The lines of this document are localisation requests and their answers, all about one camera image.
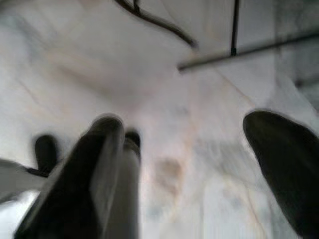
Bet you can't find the robot right leg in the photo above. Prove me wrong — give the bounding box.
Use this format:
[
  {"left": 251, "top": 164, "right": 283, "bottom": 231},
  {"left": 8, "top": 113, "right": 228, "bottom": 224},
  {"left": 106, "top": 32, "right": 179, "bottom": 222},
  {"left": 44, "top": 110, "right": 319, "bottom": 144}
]
[{"left": 117, "top": 129, "right": 142, "bottom": 239}]

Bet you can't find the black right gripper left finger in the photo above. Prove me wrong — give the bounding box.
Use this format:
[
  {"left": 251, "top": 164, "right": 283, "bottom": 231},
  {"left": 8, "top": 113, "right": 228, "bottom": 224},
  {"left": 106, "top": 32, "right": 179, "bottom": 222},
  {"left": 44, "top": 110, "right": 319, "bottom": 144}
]
[{"left": 14, "top": 113, "right": 125, "bottom": 239}]

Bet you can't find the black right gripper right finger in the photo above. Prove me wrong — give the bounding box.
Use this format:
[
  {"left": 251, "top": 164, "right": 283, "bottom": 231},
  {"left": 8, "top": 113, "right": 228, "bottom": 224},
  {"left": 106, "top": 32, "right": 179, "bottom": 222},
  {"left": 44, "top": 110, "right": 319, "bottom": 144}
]
[{"left": 242, "top": 110, "right": 319, "bottom": 239}]

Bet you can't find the black floor cable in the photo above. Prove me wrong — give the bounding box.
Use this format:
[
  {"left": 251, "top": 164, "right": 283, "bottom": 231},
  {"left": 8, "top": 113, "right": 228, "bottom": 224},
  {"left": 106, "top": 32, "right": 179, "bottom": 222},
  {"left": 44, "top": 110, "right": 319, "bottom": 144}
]
[{"left": 114, "top": 0, "right": 198, "bottom": 47}]

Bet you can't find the robot leg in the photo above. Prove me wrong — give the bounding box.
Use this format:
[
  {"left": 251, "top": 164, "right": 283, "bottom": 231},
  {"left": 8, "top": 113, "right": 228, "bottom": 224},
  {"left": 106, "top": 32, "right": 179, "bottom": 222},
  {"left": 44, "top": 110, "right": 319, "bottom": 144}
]
[
  {"left": 0, "top": 134, "right": 59, "bottom": 200},
  {"left": 117, "top": 129, "right": 142, "bottom": 239}
]

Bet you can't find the robot left leg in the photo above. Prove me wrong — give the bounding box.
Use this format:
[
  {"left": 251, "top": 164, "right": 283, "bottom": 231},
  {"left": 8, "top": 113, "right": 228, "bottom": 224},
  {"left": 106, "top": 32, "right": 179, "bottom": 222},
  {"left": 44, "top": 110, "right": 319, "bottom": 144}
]
[{"left": 0, "top": 134, "right": 59, "bottom": 200}]

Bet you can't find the black metal frame bar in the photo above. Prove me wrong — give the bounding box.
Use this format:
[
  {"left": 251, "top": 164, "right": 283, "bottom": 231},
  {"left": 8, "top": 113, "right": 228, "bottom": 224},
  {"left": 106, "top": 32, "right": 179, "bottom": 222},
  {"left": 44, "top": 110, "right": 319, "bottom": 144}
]
[{"left": 177, "top": 0, "right": 319, "bottom": 72}]

